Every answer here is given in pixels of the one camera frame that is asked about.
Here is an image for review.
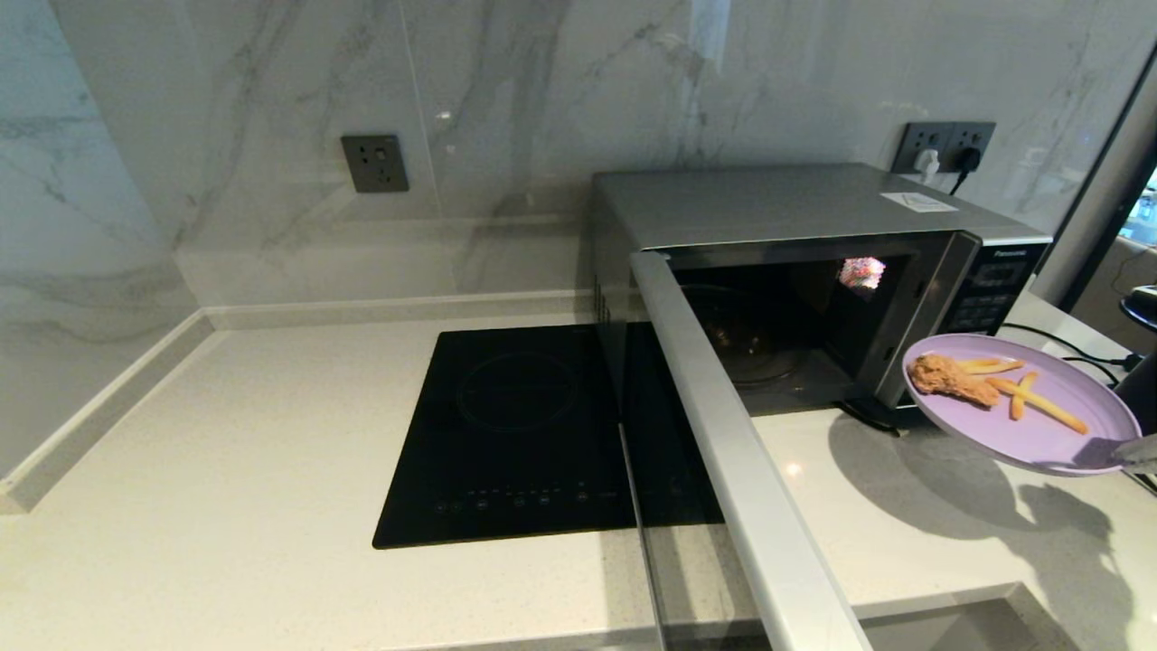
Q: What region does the purple plate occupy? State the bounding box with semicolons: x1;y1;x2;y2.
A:
903;334;1143;477

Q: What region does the glass microwave turntable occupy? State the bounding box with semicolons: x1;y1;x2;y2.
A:
682;285;810;390

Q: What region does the silver Panasonic microwave oven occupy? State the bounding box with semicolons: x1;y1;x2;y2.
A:
592;165;1054;417

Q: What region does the black kettle appliance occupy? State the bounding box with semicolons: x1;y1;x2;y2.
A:
1116;351;1157;437

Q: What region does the beige armchair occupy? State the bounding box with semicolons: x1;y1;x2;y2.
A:
1071;237;1157;354

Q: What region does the fried chicken piece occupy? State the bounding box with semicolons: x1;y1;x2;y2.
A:
908;354;1002;409

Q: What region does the black rubber pad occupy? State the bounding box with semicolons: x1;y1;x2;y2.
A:
841;398;932;435

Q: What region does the white warning sticker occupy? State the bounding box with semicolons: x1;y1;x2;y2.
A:
881;192;957;213

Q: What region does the black power plug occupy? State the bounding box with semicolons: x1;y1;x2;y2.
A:
946;147;983;196

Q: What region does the black induction cooktop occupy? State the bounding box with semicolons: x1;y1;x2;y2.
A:
372;325;644;550

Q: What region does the black power cable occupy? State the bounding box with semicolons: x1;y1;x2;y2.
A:
1002;323;1140;369
1062;356;1119;384

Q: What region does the grey double wall socket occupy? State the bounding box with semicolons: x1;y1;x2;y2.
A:
890;122;995;175

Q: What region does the grey single wall socket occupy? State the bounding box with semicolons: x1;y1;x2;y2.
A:
341;135;409;193

